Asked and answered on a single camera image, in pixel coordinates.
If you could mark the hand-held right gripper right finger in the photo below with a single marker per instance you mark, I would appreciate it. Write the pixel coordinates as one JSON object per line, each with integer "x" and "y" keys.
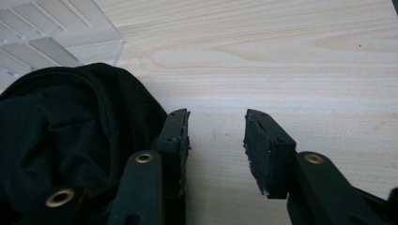
{"x": 269, "y": 156}

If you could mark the black cloth garment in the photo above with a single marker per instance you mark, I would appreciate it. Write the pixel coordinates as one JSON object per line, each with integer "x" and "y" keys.
{"x": 68, "y": 131}

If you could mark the clear acrylic organizer box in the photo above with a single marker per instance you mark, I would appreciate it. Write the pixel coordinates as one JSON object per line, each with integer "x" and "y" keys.
{"x": 47, "y": 34}

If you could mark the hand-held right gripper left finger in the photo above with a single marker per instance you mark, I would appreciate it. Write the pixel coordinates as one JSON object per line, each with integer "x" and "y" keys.
{"x": 174, "y": 146}

